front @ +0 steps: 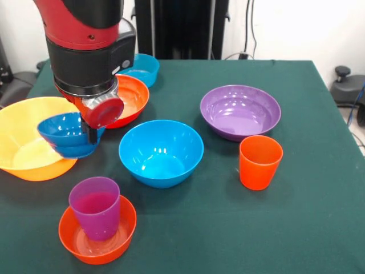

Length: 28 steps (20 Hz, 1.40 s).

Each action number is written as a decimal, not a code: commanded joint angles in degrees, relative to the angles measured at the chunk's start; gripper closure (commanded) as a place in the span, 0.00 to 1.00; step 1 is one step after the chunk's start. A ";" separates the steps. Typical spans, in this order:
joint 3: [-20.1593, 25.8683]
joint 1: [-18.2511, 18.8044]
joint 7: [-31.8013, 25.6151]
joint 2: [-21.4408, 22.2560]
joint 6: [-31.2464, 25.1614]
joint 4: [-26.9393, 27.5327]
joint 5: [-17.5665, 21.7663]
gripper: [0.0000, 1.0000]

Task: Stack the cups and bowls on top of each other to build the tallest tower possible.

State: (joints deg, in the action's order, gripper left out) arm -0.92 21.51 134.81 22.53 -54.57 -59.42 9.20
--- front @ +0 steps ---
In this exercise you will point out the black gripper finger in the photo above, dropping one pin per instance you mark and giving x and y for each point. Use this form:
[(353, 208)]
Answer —
[(91, 134)]

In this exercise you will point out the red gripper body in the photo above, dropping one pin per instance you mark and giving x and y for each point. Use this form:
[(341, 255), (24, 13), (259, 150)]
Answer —
[(105, 112)]

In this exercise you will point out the small dark blue bowl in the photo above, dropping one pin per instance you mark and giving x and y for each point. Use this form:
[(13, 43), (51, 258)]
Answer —
[(68, 140)]

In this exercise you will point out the purple cup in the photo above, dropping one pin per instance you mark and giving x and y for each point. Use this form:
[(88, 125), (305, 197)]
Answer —
[(98, 222)]

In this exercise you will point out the small orange bowl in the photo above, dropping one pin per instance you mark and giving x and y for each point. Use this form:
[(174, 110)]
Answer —
[(97, 255)]

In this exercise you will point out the wide purple bowl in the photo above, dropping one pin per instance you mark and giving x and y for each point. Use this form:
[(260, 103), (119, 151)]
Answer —
[(241, 117)]

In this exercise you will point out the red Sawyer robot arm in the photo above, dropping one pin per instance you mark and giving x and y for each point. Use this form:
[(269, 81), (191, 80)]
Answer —
[(82, 57)]

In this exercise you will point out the wide orange bowl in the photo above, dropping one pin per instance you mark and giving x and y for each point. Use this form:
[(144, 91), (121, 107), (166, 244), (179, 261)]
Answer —
[(134, 94)]

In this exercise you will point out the teal bowl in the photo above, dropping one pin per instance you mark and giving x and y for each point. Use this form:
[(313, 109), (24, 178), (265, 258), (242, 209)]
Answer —
[(145, 68)]

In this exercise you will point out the yellow bowl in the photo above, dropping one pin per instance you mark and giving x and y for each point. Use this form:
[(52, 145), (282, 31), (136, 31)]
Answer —
[(20, 128)]

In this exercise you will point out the large blue bowl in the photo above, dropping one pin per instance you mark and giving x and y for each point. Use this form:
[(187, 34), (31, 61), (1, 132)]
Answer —
[(161, 165)]

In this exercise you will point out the black equipment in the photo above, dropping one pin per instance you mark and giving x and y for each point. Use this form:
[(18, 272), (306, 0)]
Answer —
[(4, 71)]

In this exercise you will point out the dark green tablecloth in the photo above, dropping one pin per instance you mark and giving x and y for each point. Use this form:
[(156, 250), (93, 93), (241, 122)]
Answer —
[(199, 228)]

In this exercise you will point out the orange cup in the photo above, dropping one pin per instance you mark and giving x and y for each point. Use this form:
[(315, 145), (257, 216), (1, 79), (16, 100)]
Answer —
[(258, 174)]

